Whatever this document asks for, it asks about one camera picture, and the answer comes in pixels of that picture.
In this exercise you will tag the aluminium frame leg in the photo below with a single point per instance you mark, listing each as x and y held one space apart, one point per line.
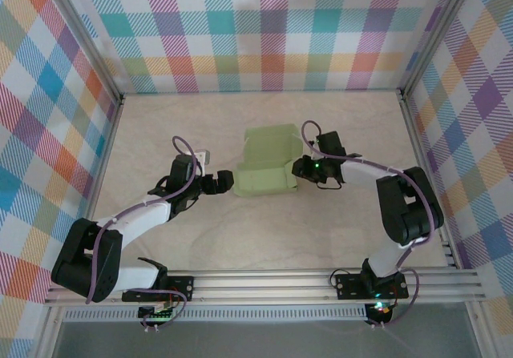
50 334
481 334

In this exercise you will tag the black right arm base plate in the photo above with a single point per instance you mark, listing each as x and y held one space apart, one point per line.
346 286

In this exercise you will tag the black controller with lit LED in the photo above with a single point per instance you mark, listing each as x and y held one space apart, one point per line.
378 312

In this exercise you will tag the light green paper box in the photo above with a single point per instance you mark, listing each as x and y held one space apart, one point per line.
264 179

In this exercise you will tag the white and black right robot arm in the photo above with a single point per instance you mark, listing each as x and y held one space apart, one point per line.
360 174

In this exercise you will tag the aluminium frame post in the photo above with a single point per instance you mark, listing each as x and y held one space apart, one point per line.
437 33
90 41

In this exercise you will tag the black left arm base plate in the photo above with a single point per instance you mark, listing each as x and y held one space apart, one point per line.
186 286

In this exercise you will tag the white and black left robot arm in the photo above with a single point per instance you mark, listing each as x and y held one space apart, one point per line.
144 220

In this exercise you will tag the aluminium table side rail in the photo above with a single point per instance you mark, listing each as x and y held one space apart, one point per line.
413 117
105 154

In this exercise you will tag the aluminium front mounting rail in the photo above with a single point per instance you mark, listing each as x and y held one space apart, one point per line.
260 284

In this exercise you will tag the green circuit board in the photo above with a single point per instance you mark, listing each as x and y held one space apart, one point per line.
154 314

